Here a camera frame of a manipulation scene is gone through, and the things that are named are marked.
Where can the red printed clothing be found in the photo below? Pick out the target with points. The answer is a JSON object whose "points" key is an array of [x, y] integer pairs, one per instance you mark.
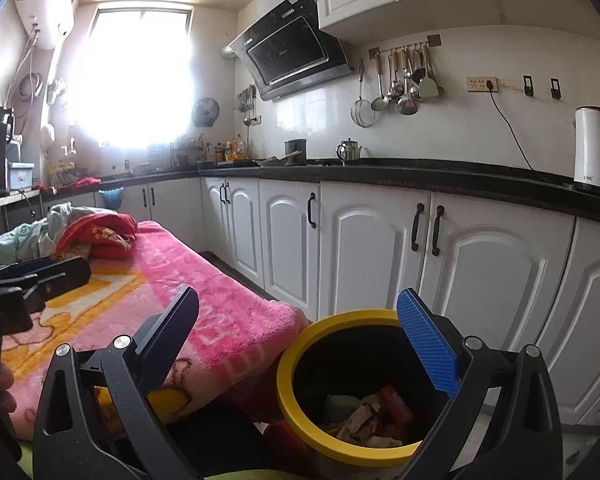
{"points": [[105, 225]]}

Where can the beige power strip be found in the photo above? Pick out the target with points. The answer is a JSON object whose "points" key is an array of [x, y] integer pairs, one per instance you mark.
{"points": [[477, 85]]}

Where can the wall utensil rail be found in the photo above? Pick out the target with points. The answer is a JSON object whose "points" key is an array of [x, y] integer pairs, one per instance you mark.
{"points": [[405, 49]]}

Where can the black pot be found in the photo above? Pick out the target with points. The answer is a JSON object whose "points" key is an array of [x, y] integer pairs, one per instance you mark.
{"points": [[296, 152]]}

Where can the small steel ladle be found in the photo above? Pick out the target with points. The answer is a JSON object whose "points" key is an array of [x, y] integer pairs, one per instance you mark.
{"points": [[379, 104]]}

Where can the lime green cloth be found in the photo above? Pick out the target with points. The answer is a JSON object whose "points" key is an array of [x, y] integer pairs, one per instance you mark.
{"points": [[240, 476]]}

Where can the person's left hand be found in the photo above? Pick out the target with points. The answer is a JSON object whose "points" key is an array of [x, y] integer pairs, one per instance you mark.
{"points": [[2, 387]]}

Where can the pink printed blanket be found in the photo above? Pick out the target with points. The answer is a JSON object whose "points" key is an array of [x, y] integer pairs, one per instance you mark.
{"points": [[240, 310]]}

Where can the steel teapot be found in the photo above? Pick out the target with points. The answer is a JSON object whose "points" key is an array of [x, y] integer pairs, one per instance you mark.
{"points": [[349, 152]]}

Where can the hanging corner utensils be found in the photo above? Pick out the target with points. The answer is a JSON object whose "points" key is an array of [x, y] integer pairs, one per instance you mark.
{"points": [[247, 102]]}

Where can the black kettle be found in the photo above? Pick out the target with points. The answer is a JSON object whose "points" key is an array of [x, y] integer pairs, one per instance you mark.
{"points": [[2, 120]]}

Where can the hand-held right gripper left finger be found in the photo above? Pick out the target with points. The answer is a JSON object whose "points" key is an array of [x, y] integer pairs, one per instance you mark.
{"points": [[170, 322]]}

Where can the green spatula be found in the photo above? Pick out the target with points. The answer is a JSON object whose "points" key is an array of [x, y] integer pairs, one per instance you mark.
{"points": [[430, 87]]}

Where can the beige snack wrapper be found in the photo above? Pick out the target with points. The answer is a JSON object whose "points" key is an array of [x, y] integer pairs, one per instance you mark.
{"points": [[355, 422]]}

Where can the black range hood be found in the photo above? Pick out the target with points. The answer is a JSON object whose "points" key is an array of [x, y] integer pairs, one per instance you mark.
{"points": [[287, 50]]}

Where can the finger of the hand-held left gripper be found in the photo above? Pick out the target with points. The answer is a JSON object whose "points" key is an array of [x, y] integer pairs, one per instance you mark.
{"points": [[62, 275], [15, 271]]}

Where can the large steel ladle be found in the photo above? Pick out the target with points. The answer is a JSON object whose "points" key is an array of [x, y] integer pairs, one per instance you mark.
{"points": [[407, 105]]}

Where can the white electric kettle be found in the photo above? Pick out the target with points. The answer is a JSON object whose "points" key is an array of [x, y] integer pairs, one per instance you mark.
{"points": [[594, 152]]}

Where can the row of condiment bottles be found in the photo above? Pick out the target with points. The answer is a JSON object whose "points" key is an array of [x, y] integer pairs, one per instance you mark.
{"points": [[232, 150]]}

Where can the small wall fan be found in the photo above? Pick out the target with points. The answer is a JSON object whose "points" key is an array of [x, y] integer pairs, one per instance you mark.
{"points": [[205, 112]]}

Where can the kitchen window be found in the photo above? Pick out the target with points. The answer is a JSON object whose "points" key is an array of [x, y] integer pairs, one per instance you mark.
{"points": [[130, 75]]}

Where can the yellow-rimmed black trash bin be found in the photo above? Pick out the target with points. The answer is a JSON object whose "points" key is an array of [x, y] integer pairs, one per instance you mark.
{"points": [[300, 355]]}

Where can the black wall hook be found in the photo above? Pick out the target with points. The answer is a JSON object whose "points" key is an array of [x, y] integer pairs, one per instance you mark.
{"points": [[556, 88], [529, 86]]}

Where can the red cloth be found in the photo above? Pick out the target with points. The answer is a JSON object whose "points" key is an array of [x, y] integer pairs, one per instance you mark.
{"points": [[80, 184]]}

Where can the white water heater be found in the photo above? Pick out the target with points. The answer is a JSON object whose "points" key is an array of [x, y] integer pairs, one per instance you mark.
{"points": [[45, 5]]}

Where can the blue hanging bag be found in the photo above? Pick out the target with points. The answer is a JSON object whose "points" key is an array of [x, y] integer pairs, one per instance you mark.
{"points": [[112, 199]]}

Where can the light blue clothing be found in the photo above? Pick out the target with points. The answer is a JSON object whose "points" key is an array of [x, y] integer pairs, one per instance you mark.
{"points": [[10, 247]]}

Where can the blue plastic box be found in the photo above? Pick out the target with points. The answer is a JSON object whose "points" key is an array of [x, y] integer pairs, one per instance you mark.
{"points": [[21, 176]]}

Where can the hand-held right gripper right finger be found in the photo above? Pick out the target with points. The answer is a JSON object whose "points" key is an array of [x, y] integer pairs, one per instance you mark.
{"points": [[427, 345]]}

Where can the white lower kitchen cabinets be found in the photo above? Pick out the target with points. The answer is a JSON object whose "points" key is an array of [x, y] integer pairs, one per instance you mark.
{"points": [[370, 245]]}

